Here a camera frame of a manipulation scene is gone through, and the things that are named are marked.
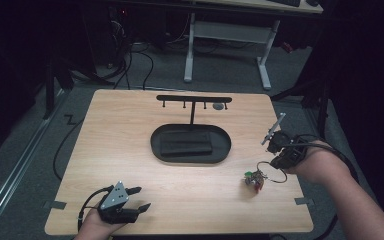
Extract metal floor rail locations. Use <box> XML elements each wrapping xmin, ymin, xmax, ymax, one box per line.
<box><xmin>0</xmin><ymin>87</ymin><xmax>68</xmax><ymax>232</ymax></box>

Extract person's right hand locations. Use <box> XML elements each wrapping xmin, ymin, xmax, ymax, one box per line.
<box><xmin>284</xmin><ymin>140</ymin><xmax>343</xmax><ymax>186</ymax></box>

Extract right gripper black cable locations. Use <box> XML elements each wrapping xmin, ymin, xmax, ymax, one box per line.
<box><xmin>280</xmin><ymin>133</ymin><xmax>361</xmax><ymax>188</ymax></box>

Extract black floor cable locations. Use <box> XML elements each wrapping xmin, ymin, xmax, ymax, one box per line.
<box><xmin>52</xmin><ymin>117</ymin><xmax>86</xmax><ymax>182</ymax></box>

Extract person's left hand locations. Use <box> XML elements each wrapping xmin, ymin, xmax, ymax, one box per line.
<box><xmin>73</xmin><ymin>208</ymin><xmax>128</xmax><ymax>240</ymax></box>

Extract grey tape piece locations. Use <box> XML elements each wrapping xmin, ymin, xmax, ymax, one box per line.
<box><xmin>42</xmin><ymin>200</ymin><xmax>68</xmax><ymax>211</ymax></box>
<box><xmin>293</xmin><ymin>196</ymin><xmax>315</xmax><ymax>206</ymax></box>

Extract black key holder stand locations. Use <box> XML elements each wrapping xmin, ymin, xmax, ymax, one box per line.
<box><xmin>150</xmin><ymin>94</ymin><xmax>233</xmax><ymax>165</ymax></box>

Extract black metal stand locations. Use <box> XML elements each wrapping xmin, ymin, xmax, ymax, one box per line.
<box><xmin>269</xmin><ymin>79</ymin><xmax>332</xmax><ymax>140</ymax></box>
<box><xmin>42</xmin><ymin>59</ymin><xmax>75</xmax><ymax>121</ymax></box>

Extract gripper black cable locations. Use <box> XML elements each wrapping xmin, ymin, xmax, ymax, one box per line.
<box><xmin>280</xmin><ymin>133</ymin><xmax>361</xmax><ymax>188</ymax></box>
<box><xmin>76</xmin><ymin>185</ymin><xmax>115</xmax><ymax>233</ymax></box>

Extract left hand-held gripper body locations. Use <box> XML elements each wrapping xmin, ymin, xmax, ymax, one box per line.
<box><xmin>97</xmin><ymin>180</ymin><xmax>140</xmax><ymax>225</ymax></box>

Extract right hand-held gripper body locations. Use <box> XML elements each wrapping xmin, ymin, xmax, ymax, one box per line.
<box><xmin>260</xmin><ymin>112</ymin><xmax>310</xmax><ymax>162</ymax></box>

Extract key ring with coloured tags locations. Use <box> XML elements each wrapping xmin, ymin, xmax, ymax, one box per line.
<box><xmin>244</xmin><ymin>161</ymin><xmax>288</xmax><ymax>194</ymax></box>

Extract black keyboard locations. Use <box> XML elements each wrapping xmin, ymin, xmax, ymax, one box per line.
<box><xmin>267</xmin><ymin>0</ymin><xmax>303</xmax><ymax>8</ymax></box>

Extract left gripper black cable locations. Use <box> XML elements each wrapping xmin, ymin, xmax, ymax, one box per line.
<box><xmin>76</xmin><ymin>185</ymin><xmax>115</xmax><ymax>233</ymax></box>

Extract bundle of black cables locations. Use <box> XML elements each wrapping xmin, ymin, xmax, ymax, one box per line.
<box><xmin>94</xmin><ymin>13</ymin><xmax>155</xmax><ymax>91</ymax></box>

